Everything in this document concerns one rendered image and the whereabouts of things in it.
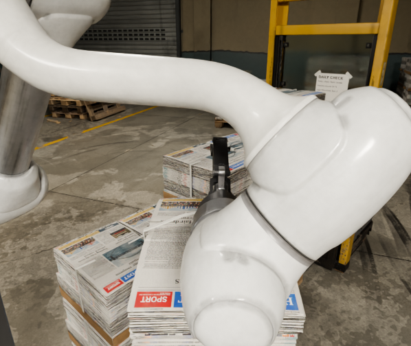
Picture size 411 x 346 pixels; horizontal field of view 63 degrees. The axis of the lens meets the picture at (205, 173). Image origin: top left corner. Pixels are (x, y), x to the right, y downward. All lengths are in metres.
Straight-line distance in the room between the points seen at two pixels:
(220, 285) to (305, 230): 0.09
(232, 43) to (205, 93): 7.74
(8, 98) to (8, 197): 0.29
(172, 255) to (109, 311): 0.56
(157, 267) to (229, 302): 0.35
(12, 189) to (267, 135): 0.78
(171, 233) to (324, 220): 0.45
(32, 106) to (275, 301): 0.66
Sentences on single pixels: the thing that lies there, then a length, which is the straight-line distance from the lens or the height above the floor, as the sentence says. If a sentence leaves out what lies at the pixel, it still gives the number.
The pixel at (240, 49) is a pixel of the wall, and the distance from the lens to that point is 8.04.
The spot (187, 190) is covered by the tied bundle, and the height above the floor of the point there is 0.93.
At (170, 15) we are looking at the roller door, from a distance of 8.60.
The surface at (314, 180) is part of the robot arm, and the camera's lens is 0.31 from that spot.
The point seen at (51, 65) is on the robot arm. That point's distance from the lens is 0.45.
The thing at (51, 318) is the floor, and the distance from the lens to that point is 2.39.
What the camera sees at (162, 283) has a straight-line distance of 0.61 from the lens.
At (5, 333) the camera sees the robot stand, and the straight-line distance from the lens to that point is 1.29.
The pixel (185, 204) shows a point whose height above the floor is 1.18.
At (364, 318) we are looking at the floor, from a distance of 2.41.
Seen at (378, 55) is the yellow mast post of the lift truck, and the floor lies 1.48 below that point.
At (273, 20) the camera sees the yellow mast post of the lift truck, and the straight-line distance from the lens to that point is 2.48.
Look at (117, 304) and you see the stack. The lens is 1.20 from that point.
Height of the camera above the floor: 1.56
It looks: 22 degrees down
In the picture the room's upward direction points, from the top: straight up
